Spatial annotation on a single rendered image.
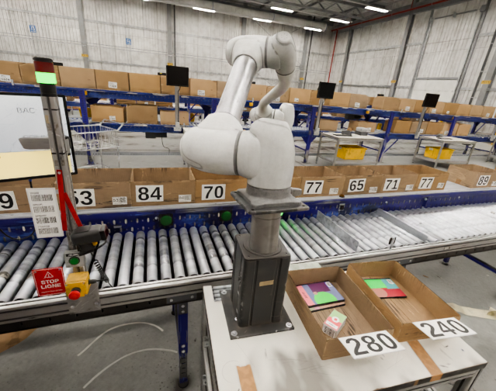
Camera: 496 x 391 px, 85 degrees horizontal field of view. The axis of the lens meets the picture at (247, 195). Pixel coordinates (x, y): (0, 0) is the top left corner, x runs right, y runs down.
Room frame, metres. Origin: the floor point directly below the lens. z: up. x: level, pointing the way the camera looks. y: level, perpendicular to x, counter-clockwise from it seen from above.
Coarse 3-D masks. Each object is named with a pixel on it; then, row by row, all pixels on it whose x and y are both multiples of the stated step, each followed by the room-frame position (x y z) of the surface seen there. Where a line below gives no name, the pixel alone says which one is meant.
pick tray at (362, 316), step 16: (288, 272) 1.04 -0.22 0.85; (304, 272) 1.08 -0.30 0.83; (320, 272) 1.10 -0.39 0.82; (336, 272) 1.12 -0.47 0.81; (288, 288) 1.01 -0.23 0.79; (336, 288) 1.07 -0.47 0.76; (352, 288) 1.01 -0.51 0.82; (304, 304) 0.85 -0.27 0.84; (352, 304) 0.97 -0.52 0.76; (368, 304) 0.90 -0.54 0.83; (304, 320) 0.83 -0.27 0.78; (320, 320) 0.86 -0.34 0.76; (352, 320) 0.88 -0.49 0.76; (368, 320) 0.88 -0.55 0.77; (384, 320) 0.81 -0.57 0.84; (320, 336) 0.72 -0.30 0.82; (320, 352) 0.70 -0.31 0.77; (336, 352) 0.70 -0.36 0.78
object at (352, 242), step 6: (318, 210) 1.89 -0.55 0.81; (318, 216) 1.87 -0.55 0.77; (324, 216) 1.80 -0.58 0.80; (324, 222) 1.79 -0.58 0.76; (330, 222) 1.73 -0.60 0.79; (330, 228) 1.72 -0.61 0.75; (336, 228) 1.66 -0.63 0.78; (336, 234) 1.65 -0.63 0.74; (342, 234) 1.60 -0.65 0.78; (348, 234) 1.55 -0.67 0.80; (342, 240) 1.58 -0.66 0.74; (348, 240) 1.54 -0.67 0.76; (354, 240) 1.49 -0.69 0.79; (354, 246) 1.48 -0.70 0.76
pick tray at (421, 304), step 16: (352, 272) 1.11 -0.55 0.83; (368, 272) 1.19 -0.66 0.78; (384, 272) 1.21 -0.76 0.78; (400, 272) 1.17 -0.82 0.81; (368, 288) 0.99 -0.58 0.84; (400, 288) 1.12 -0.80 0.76; (416, 288) 1.07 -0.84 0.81; (384, 304) 0.89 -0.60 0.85; (400, 304) 1.00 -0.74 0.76; (416, 304) 1.01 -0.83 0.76; (432, 304) 0.97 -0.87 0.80; (400, 320) 0.80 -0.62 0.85; (416, 320) 0.90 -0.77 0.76; (400, 336) 0.79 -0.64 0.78; (416, 336) 0.81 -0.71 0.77
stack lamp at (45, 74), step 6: (36, 66) 0.88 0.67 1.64; (42, 66) 0.89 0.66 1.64; (48, 66) 0.90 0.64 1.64; (36, 72) 0.88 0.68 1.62; (42, 72) 0.88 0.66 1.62; (48, 72) 0.89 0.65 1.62; (54, 72) 0.92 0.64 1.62; (36, 78) 0.89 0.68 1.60; (42, 78) 0.88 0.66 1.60; (48, 78) 0.89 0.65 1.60; (54, 78) 0.91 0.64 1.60
